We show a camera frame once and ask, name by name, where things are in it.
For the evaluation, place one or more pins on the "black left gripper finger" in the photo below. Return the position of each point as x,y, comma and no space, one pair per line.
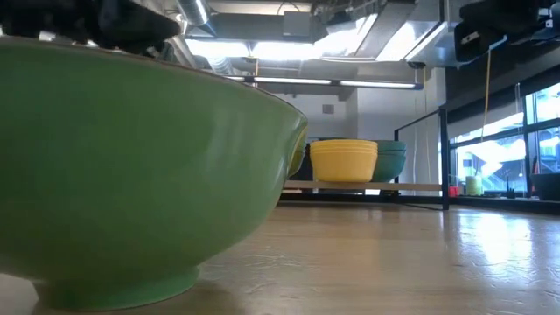
135,26

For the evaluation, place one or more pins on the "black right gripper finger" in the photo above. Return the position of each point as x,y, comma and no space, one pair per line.
479,41

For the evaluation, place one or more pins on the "green floral bowl teal outside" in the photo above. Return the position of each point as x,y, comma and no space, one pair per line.
391,168
394,153
394,145

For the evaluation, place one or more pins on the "red cup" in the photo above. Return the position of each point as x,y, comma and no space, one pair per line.
454,191

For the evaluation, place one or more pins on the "black round pot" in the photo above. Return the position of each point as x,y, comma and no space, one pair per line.
547,188

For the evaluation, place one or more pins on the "grey ceiling unit box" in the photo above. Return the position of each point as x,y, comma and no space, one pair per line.
297,24

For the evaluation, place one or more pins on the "long ceiling light fixture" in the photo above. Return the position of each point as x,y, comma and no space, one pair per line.
289,81

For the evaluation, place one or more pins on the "round silver air duct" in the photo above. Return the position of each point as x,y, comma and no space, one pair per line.
194,11

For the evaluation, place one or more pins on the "black security camera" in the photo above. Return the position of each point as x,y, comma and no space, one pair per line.
415,65

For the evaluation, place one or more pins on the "square wall vent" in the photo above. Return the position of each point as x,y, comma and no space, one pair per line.
327,109

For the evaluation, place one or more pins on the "black aluminium rig frame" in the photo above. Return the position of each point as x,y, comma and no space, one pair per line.
350,198

